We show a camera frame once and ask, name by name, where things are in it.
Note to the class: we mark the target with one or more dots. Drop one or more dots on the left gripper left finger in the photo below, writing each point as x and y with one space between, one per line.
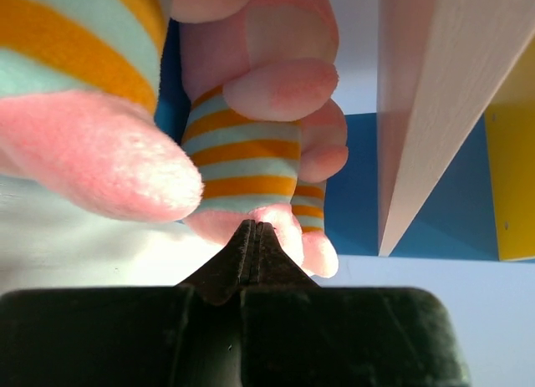
93 336

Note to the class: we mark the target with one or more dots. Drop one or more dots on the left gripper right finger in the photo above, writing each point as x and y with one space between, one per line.
295 333

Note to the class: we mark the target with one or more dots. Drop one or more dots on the pink plush striped body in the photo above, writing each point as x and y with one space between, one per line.
251 78

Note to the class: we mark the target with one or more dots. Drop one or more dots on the pink frog plush striped shirt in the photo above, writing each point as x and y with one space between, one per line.
79 87

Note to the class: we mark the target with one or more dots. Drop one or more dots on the blue wooden toy shelf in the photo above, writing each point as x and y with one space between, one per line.
456 222

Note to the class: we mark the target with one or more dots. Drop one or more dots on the brown lower shelf board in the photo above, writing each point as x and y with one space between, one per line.
440 64

